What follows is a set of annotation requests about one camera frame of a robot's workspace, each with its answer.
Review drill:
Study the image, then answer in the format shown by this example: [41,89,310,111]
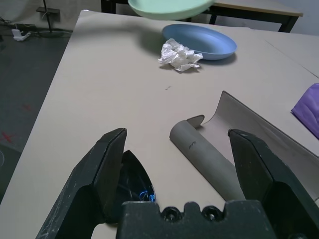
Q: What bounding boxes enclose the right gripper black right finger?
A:
[228,128,319,239]

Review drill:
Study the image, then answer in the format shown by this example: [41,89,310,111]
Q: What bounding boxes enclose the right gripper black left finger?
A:
[34,127,127,239]

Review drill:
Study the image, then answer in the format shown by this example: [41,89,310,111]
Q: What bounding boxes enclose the black sunglasses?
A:
[117,149,157,204]

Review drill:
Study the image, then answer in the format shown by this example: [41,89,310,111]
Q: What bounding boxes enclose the grey glasses case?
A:
[169,91,319,202]

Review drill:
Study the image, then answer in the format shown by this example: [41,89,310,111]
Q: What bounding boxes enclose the white tissue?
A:
[158,38,204,73]

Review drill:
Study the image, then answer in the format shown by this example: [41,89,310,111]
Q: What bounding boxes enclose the green plate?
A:
[127,0,214,20]

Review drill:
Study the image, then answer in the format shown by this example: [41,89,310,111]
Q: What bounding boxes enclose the purple tissue pack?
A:
[290,83,319,140]

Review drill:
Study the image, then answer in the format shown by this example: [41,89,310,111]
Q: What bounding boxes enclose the blue plate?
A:
[162,23,237,61]

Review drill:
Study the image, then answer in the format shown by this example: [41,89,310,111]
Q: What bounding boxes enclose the white power strip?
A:
[11,28,32,42]

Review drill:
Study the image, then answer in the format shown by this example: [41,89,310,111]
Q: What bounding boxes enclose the black-framed beige side table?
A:
[101,0,304,33]

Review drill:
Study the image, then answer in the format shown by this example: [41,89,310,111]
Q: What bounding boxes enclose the black floor stand pole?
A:
[36,0,60,33]

